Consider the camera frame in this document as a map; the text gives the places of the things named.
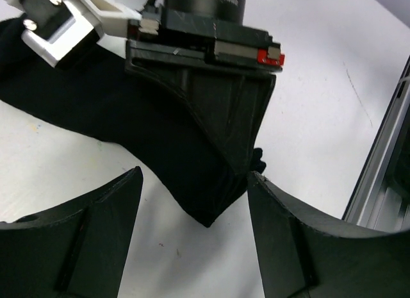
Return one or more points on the aluminium table rail frame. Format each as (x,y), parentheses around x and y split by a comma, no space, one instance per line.
(380,199)

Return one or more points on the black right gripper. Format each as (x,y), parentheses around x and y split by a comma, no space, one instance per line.
(201,53)

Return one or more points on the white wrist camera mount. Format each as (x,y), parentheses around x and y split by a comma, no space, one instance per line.
(60,30)

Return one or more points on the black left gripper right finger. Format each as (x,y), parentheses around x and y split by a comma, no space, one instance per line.
(304,252)

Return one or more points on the black sock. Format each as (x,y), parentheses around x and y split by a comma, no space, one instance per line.
(98,99)

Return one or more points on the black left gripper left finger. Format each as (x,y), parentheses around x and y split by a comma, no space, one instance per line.
(76,249)

